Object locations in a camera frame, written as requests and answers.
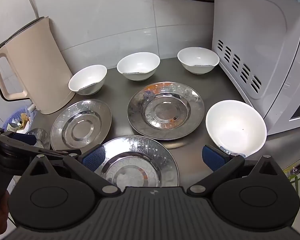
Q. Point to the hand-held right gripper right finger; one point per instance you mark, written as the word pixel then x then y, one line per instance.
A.
pixel 213 158

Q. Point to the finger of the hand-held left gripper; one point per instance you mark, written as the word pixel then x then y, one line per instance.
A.
pixel 52 152
pixel 23 138

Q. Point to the beige electric kettle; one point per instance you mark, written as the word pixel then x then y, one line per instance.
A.
pixel 40 67

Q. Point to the stainless steel plate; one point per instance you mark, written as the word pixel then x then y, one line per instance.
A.
pixel 137 162
pixel 41 137
pixel 80 127
pixel 165 110

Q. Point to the white ceramic bowl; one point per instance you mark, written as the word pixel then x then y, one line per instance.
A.
pixel 235 125
pixel 88 78
pixel 138 63
pixel 197 56

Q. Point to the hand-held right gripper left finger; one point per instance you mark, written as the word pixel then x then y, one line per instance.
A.
pixel 94 158

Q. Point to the white microwave oven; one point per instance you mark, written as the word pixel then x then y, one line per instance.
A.
pixel 252 42

